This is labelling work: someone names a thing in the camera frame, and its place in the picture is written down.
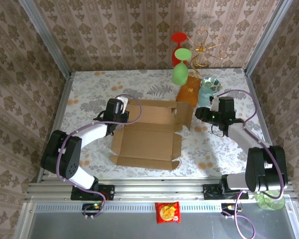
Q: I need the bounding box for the brown cardboard box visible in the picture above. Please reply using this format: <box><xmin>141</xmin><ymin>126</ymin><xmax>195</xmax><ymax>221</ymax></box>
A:
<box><xmin>111</xmin><ymin>98</ymin><xmax>194</xmax><ymax>171</ymax></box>

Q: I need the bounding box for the light blue cup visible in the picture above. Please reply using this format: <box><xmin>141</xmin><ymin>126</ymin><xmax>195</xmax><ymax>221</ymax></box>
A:
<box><xmin>197</xmin><ymin>86</ymin><xmax>213</xmax><ymax>107</ymax></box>

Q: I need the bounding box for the orange brown envelope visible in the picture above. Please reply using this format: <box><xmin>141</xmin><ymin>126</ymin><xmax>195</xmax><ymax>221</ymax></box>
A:
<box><xmin>176</xmin><ymin>75</ymin><xmax>201</xmax><ymax>108</ymax></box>

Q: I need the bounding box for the green patterned bowl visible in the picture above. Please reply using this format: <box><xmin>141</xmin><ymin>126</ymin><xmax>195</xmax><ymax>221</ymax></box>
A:
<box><xmin>200</xmin><ymin>77</ymin><xmax>222</xmax><ymax>93</ymax></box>

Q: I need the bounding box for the green plastic goblet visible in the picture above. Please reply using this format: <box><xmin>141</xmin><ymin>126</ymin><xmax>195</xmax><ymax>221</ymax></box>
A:
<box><xmin>171</xmin><ymin>48</ymin><xmax>192</xmax><ymax>85</ymax></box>

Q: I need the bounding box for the floral table cover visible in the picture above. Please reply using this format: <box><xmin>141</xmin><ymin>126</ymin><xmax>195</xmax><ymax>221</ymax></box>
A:
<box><xmin>48</xmin><ymin>68</ymin><xmax>277</xmax><ymax>179</ymax></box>

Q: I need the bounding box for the red plastic goblet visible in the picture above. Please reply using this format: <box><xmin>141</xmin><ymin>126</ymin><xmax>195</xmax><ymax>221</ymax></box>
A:
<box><xmin>170</xmin><ymin>32</ymin><xmax>187</xmax><ymax>67</ymax></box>

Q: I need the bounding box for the small black circuit board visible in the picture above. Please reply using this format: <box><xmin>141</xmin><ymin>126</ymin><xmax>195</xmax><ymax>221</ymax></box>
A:
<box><xmin>221</xmin><ymin>203</ymin><xmax>240</xmax><ymax>213</ymax></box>
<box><xmin>82</xmin><ymin>203</ymin><xmax>103</xmax><ymax>213</ymax></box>

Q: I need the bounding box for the clear green plastic cup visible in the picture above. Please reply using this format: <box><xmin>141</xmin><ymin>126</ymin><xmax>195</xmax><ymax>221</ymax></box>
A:
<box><xmin>255</xmin><ymin>191</ymin><xmax>286</xmax><ymax>212</ymax></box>

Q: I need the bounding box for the red snack packet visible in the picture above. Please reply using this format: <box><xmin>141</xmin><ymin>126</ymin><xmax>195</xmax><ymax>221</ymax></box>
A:
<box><xmin>154</xmin><ymin>201</ymin><xmax>181</xmax><ymax>224</ymax></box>

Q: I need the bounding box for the grey metal tray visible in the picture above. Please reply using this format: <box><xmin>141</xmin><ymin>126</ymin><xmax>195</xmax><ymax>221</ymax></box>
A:
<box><xmin>13</xmin><ymin>201</ymin><xmax>299</xmax><ymax>239</ymax></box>

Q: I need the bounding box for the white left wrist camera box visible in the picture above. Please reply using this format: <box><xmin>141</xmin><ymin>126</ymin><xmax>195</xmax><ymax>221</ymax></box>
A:
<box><xmin>116</xmin><ymin>97</ymin><xmax>129</xmax><ymax>113</ymax></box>

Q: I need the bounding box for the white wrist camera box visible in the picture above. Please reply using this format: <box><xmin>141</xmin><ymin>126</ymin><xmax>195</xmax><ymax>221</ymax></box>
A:
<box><xmin>210</xmin><ymin>95</ymin><xmax>220</xmax><ymax>111</ymax></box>
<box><xmin>116</xmin><ymin>97</ymin><xmax>129</xmax><ymax>113</ymax></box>

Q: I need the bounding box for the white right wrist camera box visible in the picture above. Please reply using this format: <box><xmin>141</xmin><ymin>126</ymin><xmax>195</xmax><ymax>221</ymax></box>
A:
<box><xmin>210</xmin><ymin>95</ymin><xmax>220</xmax><ymax>111</ymax></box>

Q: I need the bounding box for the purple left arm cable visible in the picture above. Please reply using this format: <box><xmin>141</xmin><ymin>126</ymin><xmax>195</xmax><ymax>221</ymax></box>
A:
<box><xmin>56</xmin><ymin>94</ymin><xmax>143</xmax><ymax>220</ymax></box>

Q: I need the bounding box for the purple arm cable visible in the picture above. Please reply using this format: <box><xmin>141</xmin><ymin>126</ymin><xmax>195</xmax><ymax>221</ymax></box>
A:
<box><xmin>56</xmin><ymin>94</ymin><xmax>143</xmax><ymax>220</ymax></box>
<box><xmin>213</xmin><ymin>89</ymin><xmax>285</xmax><ymax>239</ymax></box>

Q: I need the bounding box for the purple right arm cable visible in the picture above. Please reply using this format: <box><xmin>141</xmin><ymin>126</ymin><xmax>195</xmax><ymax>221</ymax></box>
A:
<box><xmin>213</xmin><ymin>89</ymin><xmax>285</xmax><ymax>239</ymax></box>

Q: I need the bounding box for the aluminium side rail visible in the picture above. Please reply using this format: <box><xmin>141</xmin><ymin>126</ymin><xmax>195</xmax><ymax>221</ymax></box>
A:
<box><xmin>36</xmin><ymin>71</ymin><xmax>74</xmax><ymax>184</ymax></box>
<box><xmin>243</xmin><ymin>69</ymin><xmax>284</xmax><ymax>180</ymax></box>

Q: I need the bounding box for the gold wire stand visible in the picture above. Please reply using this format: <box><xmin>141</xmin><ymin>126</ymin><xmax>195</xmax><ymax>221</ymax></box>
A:
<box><xmin>185</xmin><ymin>28</ymin><xmax>229</xmax><ymax>79</ymax></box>

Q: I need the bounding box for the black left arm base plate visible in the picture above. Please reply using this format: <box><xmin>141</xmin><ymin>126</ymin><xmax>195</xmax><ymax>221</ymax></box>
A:
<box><xmin>71</xmin><ymin>184</ymin><xmax>115</xmax><ymax>201</ymax></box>

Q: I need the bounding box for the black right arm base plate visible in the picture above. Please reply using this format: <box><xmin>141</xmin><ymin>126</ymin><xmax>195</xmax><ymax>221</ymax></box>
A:
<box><xmin>203</xmin><ymin>183</ymin><xmax>249</xmax><ymax>200</ymax></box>

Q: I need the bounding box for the aluminium cross rail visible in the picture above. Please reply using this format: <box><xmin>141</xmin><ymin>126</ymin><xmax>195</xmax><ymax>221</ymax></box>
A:
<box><xmin>24</xmin><ymin>181</ymin><xmax>296</xmax><ymax>203</ymax></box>

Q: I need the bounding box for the aluminium corner post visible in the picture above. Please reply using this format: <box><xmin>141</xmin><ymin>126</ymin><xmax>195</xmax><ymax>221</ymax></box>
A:
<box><xmin>243</xmin><ymin>0</ymin><xmax>295</xmax><ymax>75</ymax></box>
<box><xmin>17</xmin><ymin>0</ymin><xmax>72</xmax><ymax>78</ymax></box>

